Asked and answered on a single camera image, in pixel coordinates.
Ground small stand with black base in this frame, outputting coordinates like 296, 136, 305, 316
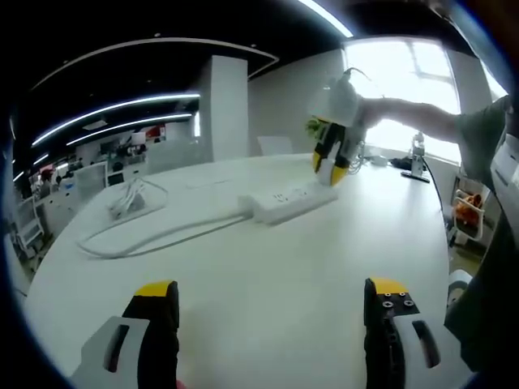
400, 130, 432, 185

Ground thin grey gripper cable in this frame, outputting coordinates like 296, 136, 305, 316
343, 66, 385, 99

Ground bundle of white cables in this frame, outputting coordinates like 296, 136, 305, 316
106, 177, 148, 220

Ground green potted plant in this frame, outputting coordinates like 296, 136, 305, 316
304, 117, 330, 141

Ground white power strip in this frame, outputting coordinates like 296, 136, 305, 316
238, 181, 339, 226

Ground white desk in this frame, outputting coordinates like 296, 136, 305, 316
24, 152, 467, 389

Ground wide ceiling light strip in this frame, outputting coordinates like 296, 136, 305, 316
297, 0, 354, 39

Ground orange cloth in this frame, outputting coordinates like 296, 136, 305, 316
453, 193, 484, 220

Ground office chair armrest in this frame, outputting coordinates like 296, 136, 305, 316
447, 270, 474, 306

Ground short ceiling light strip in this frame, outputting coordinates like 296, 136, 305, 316
66, 113, 195, 147

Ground person's dark clothing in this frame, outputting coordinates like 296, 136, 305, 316
444, 94, 519, 376

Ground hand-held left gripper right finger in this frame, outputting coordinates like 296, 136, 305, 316
362, 276, 468, 389

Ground white power strip cable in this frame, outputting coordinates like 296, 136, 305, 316
75, 212, 257, 259

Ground white mesh chair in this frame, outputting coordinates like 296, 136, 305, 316
15, 197, 46, 249

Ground white adapter with cable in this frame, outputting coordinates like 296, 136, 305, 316
358, 153, 389, 167

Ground long ceiling light strip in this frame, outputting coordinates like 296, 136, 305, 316
31, 93, 201, 147

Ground white office cabinets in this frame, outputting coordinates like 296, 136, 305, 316
74, 160, 127, 192

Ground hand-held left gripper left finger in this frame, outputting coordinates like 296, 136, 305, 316
71, 279, 180, 389

